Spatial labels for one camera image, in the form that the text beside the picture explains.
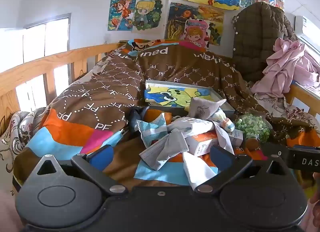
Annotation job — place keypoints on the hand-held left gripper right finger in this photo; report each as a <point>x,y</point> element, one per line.
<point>222,159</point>

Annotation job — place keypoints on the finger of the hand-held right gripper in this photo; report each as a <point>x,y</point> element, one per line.
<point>275,153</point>

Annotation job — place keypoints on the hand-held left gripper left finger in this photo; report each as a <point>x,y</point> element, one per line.
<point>101,157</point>

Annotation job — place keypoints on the striped pastel sock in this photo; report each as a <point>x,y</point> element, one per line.
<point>226,123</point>

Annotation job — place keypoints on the dark blue sock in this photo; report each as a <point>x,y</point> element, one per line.
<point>136,119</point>

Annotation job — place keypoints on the beige printed sock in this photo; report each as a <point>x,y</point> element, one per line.
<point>200,109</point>

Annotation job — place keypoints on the blue white mask packet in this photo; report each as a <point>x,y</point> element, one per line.
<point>152,129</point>

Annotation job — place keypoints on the person's right hand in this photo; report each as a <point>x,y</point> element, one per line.
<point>315,212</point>

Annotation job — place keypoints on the white paper leaflet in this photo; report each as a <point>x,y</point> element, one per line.
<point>225,139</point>

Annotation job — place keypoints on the orange and white box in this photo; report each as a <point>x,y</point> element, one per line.
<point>202,143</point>

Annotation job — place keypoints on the white and blue box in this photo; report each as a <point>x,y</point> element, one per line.
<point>237,137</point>

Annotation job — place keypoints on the glass jar of green stars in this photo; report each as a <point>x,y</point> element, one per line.
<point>255,127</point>

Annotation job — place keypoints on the brown printed blanket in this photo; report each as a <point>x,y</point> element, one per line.
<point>100,92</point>

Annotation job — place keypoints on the cartoon frog picture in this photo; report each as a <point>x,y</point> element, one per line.
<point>175,97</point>

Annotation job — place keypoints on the pink garment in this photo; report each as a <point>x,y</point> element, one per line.
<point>282,69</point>

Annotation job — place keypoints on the floral bedsheet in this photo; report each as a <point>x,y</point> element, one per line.
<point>15,132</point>

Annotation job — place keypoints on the brown quilted jacket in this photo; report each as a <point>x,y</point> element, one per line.
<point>255,42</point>

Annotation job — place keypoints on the white air conditioner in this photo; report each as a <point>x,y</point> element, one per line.
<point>310,29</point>

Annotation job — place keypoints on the window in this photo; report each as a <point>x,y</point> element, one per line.
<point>12,47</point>

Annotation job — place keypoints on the wooden bed rail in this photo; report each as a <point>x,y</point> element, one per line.
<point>37,64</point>
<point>300,94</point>

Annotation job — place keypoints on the pink blond figure wall poster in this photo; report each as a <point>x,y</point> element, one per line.
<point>196,34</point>

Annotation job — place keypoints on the orange-haired girl wall poster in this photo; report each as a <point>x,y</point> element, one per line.
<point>121,13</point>

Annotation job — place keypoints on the orange and dark wall poster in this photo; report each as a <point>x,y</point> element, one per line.
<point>177,19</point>

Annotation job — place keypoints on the blond figure green wall poster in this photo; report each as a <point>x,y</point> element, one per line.
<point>147,14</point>

